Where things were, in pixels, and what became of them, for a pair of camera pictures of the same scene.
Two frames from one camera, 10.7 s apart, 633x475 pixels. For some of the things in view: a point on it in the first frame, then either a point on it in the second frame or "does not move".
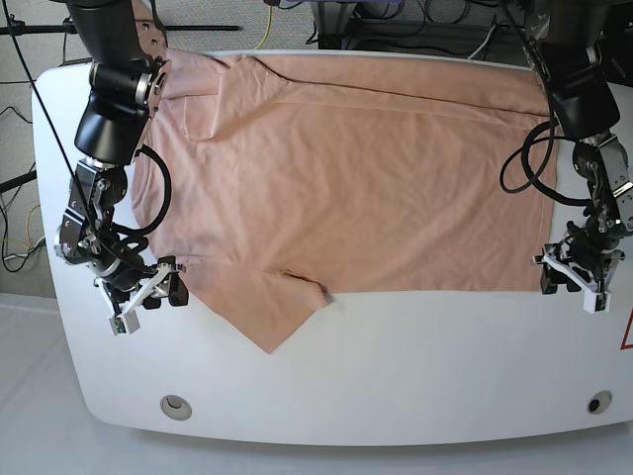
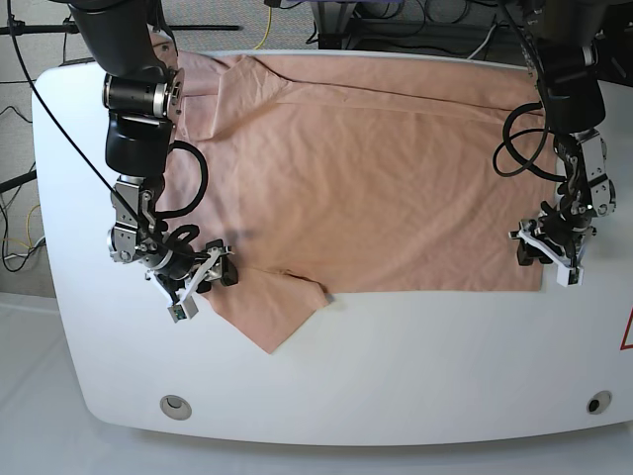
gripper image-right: (558, 255) to (561, 236)
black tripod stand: (17, 28) does not move
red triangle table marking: (626, 332) does not move
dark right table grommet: (599, 402) does not move
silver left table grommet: (176, 408) does not move
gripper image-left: (167, 282) to (183, 272)
